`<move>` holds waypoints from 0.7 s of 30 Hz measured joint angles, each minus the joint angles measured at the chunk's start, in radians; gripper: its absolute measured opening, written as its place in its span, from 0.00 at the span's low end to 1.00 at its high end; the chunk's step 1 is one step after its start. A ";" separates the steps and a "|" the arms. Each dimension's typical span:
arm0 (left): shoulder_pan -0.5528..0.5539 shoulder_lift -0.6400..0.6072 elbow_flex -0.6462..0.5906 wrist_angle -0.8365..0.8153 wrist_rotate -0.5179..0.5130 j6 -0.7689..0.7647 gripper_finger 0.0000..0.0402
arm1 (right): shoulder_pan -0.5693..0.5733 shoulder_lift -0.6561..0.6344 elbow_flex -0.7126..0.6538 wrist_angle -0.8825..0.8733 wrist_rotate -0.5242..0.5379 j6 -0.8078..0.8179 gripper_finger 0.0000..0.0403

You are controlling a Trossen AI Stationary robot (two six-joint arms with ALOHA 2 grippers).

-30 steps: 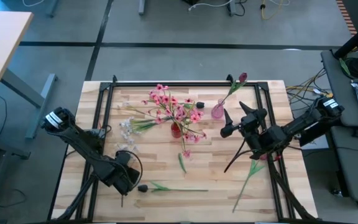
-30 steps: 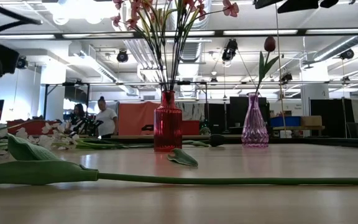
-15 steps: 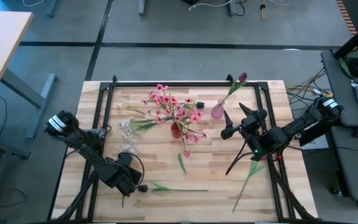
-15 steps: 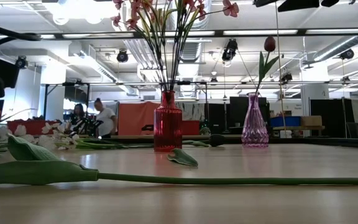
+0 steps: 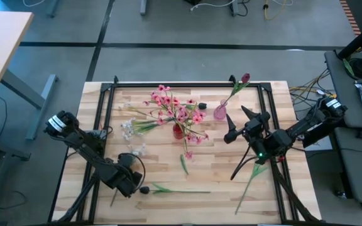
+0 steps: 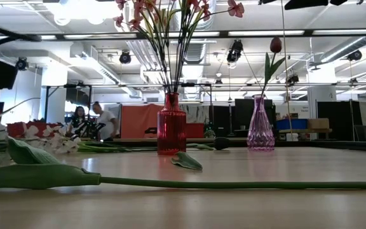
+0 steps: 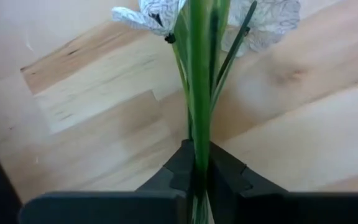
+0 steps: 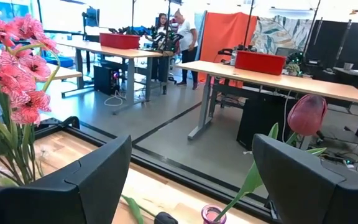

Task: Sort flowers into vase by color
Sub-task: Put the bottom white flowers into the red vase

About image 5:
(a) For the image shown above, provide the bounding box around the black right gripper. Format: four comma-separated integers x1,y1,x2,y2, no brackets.
224,105,272,144

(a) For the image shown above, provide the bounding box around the grey desk leg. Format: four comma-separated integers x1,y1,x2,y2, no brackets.
0,68,58,141

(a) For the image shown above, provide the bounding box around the light wooden desk top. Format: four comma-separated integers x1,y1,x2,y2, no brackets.
0,11,35,101

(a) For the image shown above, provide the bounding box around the pink glass vase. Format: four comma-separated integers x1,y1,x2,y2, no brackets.
213,99,228,121

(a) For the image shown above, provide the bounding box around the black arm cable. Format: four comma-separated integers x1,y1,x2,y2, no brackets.
118,152,146,191
230,144,257,181

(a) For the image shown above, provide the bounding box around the red glass vase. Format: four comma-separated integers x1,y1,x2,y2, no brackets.
172,122,185,141

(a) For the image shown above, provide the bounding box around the dark side table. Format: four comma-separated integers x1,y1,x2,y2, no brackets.
324,50,362,129

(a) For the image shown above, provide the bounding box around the dark red artificial tulip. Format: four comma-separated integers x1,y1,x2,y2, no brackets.
222,72,251,106

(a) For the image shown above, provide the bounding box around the pink blossom flower spray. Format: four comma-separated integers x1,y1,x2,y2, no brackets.
168,99,207,126
143,83,182,126
180,124,210,160

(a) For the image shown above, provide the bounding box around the white cable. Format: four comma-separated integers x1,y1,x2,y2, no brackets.
189,0,237,12

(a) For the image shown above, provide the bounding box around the black pole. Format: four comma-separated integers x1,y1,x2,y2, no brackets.
337,15,362,60

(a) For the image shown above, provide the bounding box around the yellow and black cable bundle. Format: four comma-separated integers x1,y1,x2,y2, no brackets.
289,68,337,106

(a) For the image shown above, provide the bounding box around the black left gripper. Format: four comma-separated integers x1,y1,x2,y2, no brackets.
105,153,144,199

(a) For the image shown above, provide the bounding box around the loose green leaf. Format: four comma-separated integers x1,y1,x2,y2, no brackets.
180,153,190,176

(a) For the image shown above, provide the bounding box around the black aluminium table frame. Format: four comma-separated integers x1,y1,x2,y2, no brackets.
47,75,322,226

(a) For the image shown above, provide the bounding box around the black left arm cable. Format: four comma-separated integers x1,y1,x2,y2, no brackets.
118,152,146,191

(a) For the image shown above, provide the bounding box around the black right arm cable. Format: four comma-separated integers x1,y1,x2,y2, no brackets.
230,144,257,181

